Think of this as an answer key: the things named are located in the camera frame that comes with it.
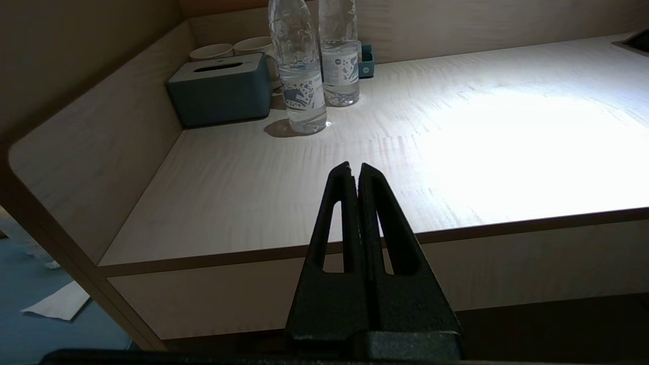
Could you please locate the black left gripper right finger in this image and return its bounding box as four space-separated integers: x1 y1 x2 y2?
357 162 465 355

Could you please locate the blue-grey tissue box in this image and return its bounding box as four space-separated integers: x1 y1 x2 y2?
166 53 274 128

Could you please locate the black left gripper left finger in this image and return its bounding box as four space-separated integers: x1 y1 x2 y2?
285 161 367 355

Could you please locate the white paper sheet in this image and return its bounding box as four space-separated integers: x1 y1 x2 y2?
20 280 91 321

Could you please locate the small blue tray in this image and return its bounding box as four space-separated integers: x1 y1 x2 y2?
357 45 376 78

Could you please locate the clear water bottle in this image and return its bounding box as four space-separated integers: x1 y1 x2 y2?
318 0 360 107
269 0 328 134

